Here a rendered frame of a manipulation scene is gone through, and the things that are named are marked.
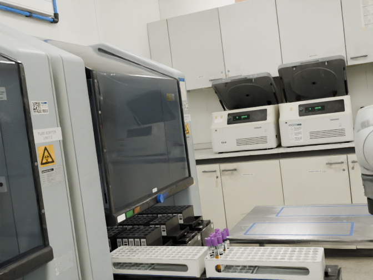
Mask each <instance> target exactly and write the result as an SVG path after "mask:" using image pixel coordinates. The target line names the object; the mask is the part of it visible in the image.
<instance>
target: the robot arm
mask: <svg viewBox="0 0 373 280"><path fill-rule="evenodd" d="M354 143H355V153H356V158H357V162H358V164H359V166H360V170H361V178H362V185H363V186H364V187H363V188H364V196H366V197H367V206H368V212H369V213H370V214H371V215H373V105H370V106H367V107H364V108H362V109H360V110H358V112H357V115H356V119H355V125H354Z"/></svg>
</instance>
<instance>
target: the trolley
mask: <svg viewBox="0 0 373 280"><path fill-rule="evenodd" d="M233 244H259V247H266V244H296V245H330V246H373V215H371V214H370V213H369V212H368V206H367V203H352V204H304V205H279V206H255V207H254V208H253V209H252V210H251V211H250V212H249V213H248V214H247V215H246V216H245V217H244V218H243V219H241V220H240V221H239V222H238V223H237V224H236V225H235V226H234V227H233V228H232V229H231V230H230V231H229V246H230V247H232V246H233Z"/></svg>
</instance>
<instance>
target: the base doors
mask: <svg viewBox="0 0 373 280"><path fill-rule="evenodd" d="M347 158H348V165H349V171H348V166H347ZM353 160H355V161H357V158H356V154H348V155H339V156H323V157H308V158H293V159H280V161H279V159H278V160H270V161H256V162H242V163H228V164H212V165H204V166H196V171H197V176H198V177H199V179H198V185H199V194H200V203H201V211H202V216H203V220H208V219H210V220H211V222H212V221H213V224H214V229H216V228H219V229H220V230H223V229H224V228H228V229H229V231H230V230H231V229H232V228H233V227H234V226H235V225H236V224H237V223H238V222H239V221H240V220H241V219H243V218H244V217H245V216H246V215H247V214H248V213H249V212H250V211H251V210H252V209H253V208H254V207H255V206H279V205H304V204H351V196H352V203H367V197H366V196H364V188H363V187H364V186H363V185H362V178H361V170H360V166H359V164H358V162H354V163H351V161H353ZM341 161H342V162H344V163H340V164H326V163H327V162H329V163H333V162H341ZM352 167H354V170H352V169H351V168H352ZM235 168H236V171H224V172H222V170H224V169H225V170H228V169H235ZM280 168H281V170H280ZM343 168H344V169H345V171H343V170H342V169H343ZM214 170H216V172H202V171H214ZM315 170H322V172H316V173H308V171H315ZM242 173H253V174H254V175H253V176H242V175H241V174H242ZM349 175H350V182H349ZM216 176H218V178H217V179H216ZM281 178H282V180H281ZM215 181H218V187H216V184H215ZM282 183H283V185H282ZM350 186H351V193H350ZM283 193H284V195H283ZM284 203H285V204H284ZM225 214H226V215H225ZM266 247H322V248H339V249H356V246H330V245H296V244H266Z"/></svg>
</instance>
